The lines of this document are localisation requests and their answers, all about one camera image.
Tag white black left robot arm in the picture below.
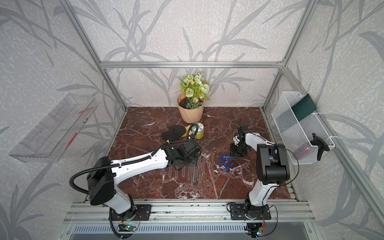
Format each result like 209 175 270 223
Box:
87 139 202 214

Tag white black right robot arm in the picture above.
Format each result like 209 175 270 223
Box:
230 125 291 209

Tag black work glove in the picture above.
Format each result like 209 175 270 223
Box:
161 125 190 141

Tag green yellow labelled round tin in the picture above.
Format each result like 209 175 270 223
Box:
196 123 205 139

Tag beige ribbed flower pot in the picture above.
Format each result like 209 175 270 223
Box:
177 93 204 124

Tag green white artificial flowers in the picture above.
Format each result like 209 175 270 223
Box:
181 71 211 110

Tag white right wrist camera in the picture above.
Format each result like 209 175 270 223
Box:
233 135 242 146

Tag white wire mesh basket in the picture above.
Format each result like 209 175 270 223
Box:
272 92 335 165

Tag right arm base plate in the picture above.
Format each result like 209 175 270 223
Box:
226 202 272 221

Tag black corrugated cable conduit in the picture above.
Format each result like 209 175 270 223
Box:
69 155 152 196

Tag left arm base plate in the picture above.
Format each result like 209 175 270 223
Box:
109 205 152 222

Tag aluminium frame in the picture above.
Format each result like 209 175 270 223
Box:
59 1 384 223

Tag clear plastic wall shelf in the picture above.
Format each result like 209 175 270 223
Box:
9 94 98 163

